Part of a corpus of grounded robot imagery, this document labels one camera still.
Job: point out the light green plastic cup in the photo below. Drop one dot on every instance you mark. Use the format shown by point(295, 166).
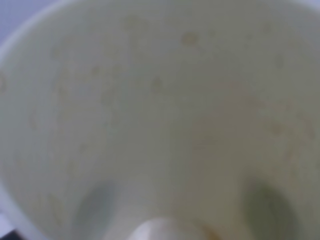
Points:
point(202, 115)

